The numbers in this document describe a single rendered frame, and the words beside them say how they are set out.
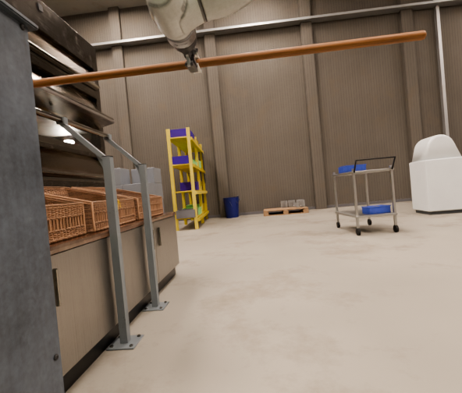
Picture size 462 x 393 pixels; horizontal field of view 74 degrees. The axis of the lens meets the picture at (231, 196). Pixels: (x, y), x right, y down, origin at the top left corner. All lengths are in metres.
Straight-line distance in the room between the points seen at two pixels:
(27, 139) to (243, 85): 8.88
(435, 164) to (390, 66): 4.53
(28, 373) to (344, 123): 9.16
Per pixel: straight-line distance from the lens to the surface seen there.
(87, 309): 1.53
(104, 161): 1.66
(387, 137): 9.70
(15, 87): 0.54
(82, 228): 1.60
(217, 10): 0.90
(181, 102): 9.38
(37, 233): 0.52
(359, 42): 1.26
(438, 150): 6.39
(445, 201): 6.38
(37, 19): 2.62
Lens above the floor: 0.72
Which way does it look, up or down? 1 degrees down
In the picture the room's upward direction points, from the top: 5 degrees counter-clockwise
